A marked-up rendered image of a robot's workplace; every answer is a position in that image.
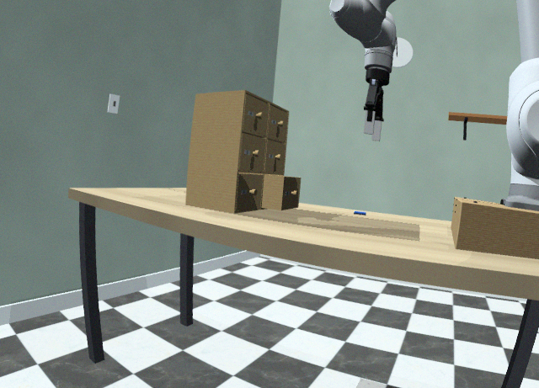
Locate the brown wooden drawer front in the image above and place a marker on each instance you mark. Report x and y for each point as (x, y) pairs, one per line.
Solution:
(281, 192)
(255, 117)
(249, 190)
(277, 123)
(250, 159)
(274, 163)

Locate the small wooden chest of drawers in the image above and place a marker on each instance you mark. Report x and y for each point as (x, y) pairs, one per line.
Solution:
(214, 151)

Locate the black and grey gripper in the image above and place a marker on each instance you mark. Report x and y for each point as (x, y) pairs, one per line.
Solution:
(373, 123)

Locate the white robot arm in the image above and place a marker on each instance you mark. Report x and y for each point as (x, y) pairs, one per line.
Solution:
(362, 19)

